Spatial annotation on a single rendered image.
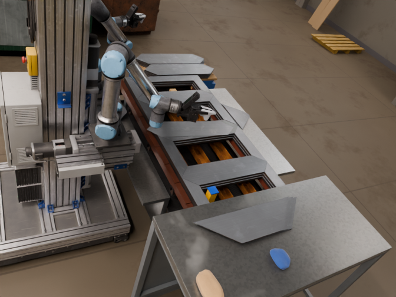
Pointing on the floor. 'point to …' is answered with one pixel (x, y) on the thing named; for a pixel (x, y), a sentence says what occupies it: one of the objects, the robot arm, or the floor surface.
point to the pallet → (337, 43)
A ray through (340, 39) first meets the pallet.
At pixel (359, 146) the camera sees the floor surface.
